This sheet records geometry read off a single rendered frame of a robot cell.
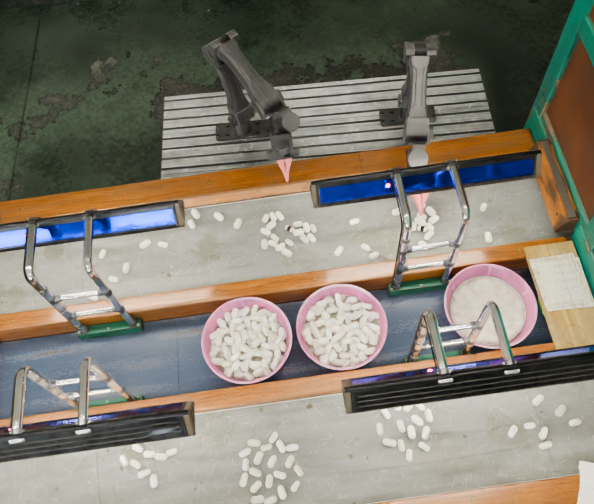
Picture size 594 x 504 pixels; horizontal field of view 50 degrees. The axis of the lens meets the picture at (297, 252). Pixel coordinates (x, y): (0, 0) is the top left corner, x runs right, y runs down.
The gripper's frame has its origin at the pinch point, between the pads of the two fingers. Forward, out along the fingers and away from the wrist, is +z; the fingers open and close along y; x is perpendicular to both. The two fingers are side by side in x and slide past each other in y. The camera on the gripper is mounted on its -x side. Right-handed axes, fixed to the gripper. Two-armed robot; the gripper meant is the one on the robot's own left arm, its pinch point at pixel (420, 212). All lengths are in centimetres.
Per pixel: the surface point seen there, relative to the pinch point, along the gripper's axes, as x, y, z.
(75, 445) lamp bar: -59, -96, 31
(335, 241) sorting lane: 4.6, -26.9, 6.4
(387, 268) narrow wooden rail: -5.7, -12.9, 14.7
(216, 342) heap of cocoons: -14, -67, 28
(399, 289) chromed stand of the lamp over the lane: -5.2, -9.8, 22.0
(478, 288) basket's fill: -9.5, 13.3, 23.8
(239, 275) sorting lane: 0, -58, 12
